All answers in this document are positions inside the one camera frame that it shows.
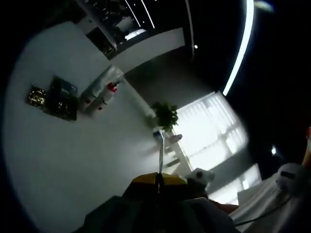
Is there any black cable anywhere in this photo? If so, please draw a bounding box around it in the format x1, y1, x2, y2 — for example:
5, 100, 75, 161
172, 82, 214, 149
234, 194, 294, 226

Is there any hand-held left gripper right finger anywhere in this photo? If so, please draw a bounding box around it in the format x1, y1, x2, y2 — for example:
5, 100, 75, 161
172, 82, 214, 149
160, 173, 240, 233

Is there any white skincare tube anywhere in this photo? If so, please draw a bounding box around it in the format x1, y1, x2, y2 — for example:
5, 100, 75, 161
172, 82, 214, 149
81, 65, 125, 102

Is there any potted green plant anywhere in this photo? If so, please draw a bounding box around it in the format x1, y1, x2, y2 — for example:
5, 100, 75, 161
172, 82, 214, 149
150, 101, 179, 133

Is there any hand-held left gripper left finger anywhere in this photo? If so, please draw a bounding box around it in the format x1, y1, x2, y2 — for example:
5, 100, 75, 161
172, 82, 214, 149
84, 171, 161, 233

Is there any thin white blue sachet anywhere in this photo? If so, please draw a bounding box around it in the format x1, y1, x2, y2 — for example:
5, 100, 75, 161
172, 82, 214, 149
153, 130, 168, 195

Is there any gold foil sachet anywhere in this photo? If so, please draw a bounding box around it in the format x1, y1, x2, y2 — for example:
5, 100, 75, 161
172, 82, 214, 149
26, 84, 47, 109

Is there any window with blinds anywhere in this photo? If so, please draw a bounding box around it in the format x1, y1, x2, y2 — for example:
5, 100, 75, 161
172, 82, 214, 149
174, 91, 248, 168

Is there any green black packet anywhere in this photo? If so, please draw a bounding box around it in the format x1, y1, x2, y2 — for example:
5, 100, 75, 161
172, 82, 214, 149
42, 75, 80, 121

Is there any person's head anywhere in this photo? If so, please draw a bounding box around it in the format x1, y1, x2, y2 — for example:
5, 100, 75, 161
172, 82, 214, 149
302, 126, 311, 166

